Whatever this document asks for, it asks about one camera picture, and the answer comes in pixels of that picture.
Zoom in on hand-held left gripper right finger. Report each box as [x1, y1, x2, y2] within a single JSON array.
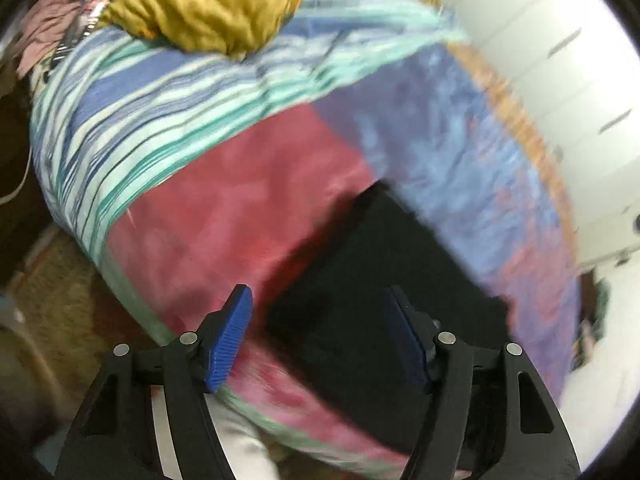
[[382, 285, 582, 480]]

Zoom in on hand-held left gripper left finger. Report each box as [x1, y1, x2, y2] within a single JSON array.
[[54, 284, 254, 480]]

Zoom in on black pants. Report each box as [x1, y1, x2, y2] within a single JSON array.
[[267, 180, 511, 461]]

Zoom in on multicoloured satin blanket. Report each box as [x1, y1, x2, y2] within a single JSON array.
[[30, 0, 583, 480]]

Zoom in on brown patterned rug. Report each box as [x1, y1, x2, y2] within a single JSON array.
[[0, 225, 166, 411]]

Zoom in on dark brown bedside cabinet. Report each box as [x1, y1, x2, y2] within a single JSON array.
[[0, 75, 56, 271]]

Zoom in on white wardrobe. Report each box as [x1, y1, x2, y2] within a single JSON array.
[[415, 0, 640, 276]]

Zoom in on mustard knitted garment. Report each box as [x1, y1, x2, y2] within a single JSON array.
[[100, 0, 441, 58]]

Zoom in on printed striped object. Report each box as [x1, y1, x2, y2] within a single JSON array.
[[42, 0, 126, 81]]

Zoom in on pink cloth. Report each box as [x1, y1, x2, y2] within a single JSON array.
[[17, 0, 88, 73]]

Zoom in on thin white cable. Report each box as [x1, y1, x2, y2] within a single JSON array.
[[0, 157, 35, 207]]

